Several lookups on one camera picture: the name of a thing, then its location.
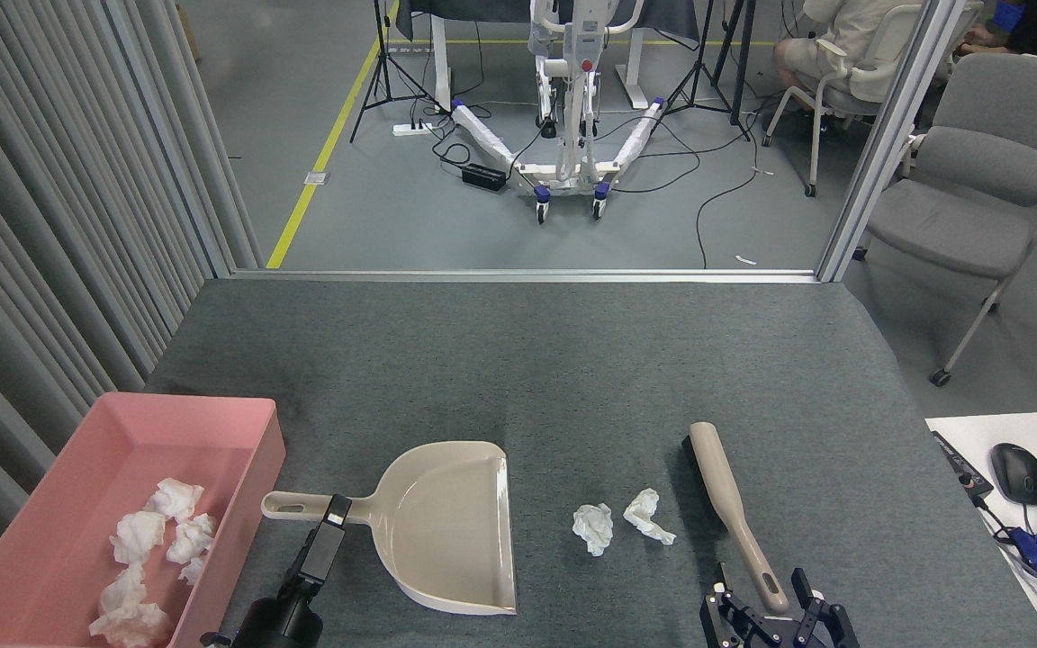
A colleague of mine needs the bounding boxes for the silver aluminium rail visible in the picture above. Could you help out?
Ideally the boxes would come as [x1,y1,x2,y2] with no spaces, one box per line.
[230,267,821,285]

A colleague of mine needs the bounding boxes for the black flat device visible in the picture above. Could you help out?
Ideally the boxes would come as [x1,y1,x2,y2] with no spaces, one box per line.
[931,430,995,503]

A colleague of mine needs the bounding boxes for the black power adapter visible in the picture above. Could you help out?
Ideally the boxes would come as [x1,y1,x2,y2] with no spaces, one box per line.
[462,163,509,192]

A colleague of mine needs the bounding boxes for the beige plastic dustpan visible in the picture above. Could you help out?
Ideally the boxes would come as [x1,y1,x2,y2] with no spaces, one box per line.
[262,441,518,617]

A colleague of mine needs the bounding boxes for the silver aluminium post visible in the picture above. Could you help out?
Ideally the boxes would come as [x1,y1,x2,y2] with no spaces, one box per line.
[816,0,969,283]

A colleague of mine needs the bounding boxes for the black tripod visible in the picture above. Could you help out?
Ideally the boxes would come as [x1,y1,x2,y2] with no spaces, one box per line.
[654,0,755,143]
[349,0,447,145]

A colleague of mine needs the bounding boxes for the white side table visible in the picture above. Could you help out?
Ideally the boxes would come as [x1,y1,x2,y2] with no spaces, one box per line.
[925,409,1037,648]

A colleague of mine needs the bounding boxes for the black floor cable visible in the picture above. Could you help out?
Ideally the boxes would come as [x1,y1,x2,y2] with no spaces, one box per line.
[613,117,759,269]

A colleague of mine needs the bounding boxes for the grey padded chair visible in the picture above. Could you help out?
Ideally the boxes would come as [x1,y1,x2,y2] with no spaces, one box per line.
[853,54,1037,388]

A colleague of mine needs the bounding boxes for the pink plastic bin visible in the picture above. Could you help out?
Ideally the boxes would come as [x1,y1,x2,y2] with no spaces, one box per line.
[0,391,287,648]

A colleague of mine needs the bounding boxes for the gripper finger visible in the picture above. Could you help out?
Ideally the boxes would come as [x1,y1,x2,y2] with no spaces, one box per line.
[700,562,777,648]
[792,567,861,648]

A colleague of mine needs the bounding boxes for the black computer mouse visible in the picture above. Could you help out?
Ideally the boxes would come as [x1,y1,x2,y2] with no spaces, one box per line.
[989,443,1037,507]

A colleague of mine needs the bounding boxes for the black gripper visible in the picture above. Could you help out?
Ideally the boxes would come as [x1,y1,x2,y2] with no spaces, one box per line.
[230,493,354,648]

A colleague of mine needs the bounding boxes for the white office chair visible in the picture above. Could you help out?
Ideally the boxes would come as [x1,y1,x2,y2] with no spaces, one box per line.
[762,0,926,196]

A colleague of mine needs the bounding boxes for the grey slatted partition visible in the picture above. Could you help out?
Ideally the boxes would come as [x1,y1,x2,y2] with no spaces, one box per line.
[0,0,263,613]

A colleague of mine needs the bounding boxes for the white-legged desk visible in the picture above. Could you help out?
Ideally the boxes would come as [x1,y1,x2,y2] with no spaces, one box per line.
[392,0,701,113]

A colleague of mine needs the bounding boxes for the beige hand brush black bristles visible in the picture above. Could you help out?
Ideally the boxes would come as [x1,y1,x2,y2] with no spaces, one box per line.
[682,421,790,616]

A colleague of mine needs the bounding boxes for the white stand on wheels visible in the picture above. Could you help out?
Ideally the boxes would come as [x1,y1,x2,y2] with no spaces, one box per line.
[451,0,668,224]

